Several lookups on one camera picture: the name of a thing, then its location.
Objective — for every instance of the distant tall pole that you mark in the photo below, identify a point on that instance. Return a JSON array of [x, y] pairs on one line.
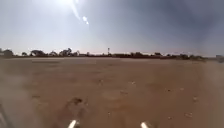
[[108, 50]]

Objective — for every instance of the row of distant trees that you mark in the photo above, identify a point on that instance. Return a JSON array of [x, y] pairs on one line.
[[66, 53]]

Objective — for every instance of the robot's own part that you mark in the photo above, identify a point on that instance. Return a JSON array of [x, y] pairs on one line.
[[72, 124], [144, 125]]

